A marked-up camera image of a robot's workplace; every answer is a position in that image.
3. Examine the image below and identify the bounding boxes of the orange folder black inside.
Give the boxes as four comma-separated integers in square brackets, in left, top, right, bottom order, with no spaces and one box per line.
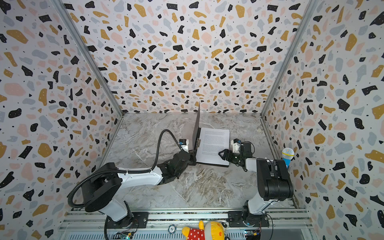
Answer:
[191,101,231,168]

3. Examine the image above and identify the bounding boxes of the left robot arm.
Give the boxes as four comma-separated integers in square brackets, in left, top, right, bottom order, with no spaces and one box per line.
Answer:
[80,150,197,228]

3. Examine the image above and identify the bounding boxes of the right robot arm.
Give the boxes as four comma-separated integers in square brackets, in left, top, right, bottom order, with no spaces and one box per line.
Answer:
[219,139,295,228]

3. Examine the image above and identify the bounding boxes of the blue toy microphone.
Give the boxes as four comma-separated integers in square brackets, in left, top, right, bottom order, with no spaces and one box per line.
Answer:
[282,148,295,169]

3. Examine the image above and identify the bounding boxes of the yellow red plush toy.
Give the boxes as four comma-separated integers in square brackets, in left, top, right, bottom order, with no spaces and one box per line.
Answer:
[182,221,230,240]

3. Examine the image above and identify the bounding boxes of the green circuit board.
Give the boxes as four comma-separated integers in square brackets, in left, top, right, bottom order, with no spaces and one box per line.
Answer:
[113,231,134,240]

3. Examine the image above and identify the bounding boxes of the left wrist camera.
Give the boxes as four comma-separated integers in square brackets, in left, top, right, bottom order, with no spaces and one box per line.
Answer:
[179,139,189,152]

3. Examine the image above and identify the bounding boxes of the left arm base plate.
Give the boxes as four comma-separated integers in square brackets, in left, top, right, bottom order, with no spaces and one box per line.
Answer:
[105,212,149,230]

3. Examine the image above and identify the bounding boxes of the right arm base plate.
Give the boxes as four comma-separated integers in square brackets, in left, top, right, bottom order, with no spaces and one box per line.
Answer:
[228,211,270,228]

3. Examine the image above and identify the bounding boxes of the round white badge on rail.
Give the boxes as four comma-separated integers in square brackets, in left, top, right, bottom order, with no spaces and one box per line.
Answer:
[168,225,177,234]

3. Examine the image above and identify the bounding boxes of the right circuit board wires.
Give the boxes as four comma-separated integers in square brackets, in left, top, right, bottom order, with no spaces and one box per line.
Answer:
[244,227,262,240]

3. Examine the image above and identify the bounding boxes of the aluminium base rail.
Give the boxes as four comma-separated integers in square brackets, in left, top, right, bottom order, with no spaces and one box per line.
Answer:
[58,208,317,240]

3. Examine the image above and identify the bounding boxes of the black corrugated cable left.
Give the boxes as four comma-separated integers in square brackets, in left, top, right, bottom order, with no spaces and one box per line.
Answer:
[66,128,182,240]

